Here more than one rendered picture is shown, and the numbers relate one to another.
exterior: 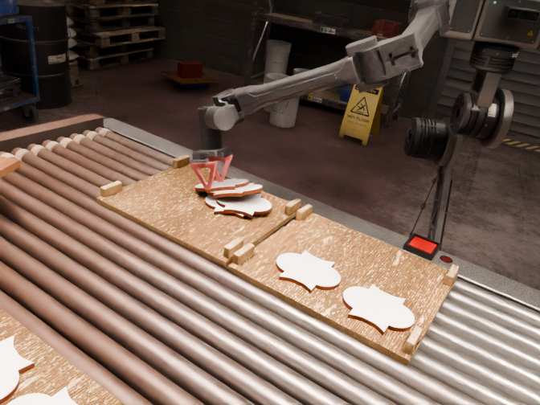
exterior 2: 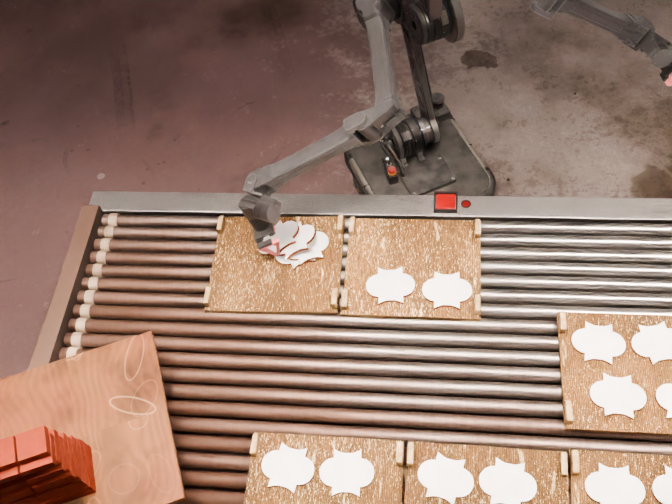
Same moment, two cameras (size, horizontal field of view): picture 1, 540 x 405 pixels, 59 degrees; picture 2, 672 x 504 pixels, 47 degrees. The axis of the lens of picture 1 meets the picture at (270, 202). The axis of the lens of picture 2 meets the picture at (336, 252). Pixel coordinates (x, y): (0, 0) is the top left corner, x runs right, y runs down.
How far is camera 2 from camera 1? 1.47 m
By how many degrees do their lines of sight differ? 31
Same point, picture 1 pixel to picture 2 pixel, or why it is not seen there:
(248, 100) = (277, 182)
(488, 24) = not seen: outside the picture
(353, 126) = not seen: outside the picture
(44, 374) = (316, 449)
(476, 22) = not seen: outside the picture
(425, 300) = (470, 262)
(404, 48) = (390, 115)
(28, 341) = (289, 439)
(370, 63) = (369, 133)
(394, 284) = (446, 259)
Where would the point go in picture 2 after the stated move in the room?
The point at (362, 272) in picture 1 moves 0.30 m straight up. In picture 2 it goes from (422, 261) to (421, 203)
